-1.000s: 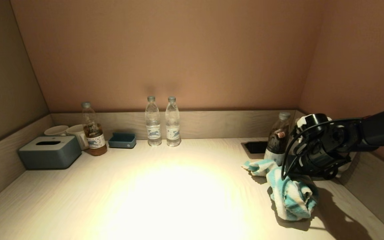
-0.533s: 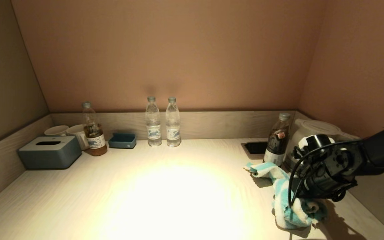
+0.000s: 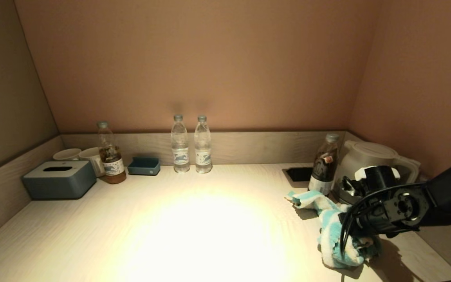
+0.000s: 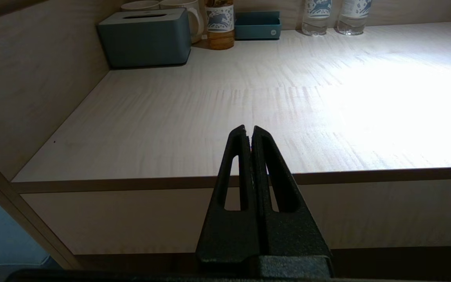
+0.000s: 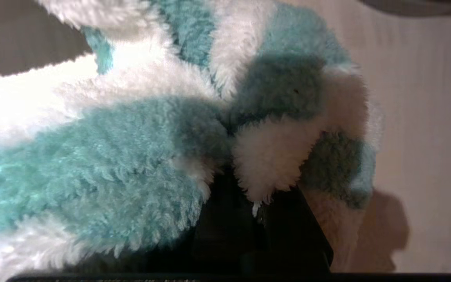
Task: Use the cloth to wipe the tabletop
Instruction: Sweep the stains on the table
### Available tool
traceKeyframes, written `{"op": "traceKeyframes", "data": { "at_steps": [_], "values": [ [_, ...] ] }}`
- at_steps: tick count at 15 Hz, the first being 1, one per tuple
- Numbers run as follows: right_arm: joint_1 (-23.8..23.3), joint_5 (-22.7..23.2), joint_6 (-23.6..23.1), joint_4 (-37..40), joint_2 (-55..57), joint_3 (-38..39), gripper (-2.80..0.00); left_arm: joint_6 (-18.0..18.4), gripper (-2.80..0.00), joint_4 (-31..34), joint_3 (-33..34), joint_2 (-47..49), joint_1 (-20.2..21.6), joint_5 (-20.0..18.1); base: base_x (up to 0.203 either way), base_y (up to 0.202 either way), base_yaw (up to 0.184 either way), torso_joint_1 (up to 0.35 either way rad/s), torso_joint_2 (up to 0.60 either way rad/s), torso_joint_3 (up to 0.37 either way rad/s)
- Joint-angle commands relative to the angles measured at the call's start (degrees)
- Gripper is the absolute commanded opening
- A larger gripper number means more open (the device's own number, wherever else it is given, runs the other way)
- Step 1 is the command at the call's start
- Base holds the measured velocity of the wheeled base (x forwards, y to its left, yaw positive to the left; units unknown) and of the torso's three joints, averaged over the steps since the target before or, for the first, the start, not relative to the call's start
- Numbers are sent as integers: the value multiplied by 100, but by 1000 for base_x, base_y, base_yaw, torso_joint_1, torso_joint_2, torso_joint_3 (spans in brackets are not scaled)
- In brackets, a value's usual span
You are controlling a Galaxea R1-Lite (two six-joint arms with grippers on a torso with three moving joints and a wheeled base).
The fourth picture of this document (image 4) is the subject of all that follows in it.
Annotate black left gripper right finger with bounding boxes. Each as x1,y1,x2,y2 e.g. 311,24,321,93
251,126,334,277

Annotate grey-blue tissue box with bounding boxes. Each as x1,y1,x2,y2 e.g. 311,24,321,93
97,8,192,69

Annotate white ceramic cup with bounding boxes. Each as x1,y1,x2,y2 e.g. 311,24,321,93
121,0,160,11
160,0,205,43

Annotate amber tea bottle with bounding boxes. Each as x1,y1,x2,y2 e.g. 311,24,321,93
205,0,235,50

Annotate small blue tray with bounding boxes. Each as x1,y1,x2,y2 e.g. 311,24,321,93
234,11,282,40

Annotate clear water bottle blue label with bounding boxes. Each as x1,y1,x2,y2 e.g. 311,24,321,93
337,0,373,36
302,0,332,36

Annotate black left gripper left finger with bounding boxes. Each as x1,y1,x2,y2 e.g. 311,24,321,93
196,125,263,264

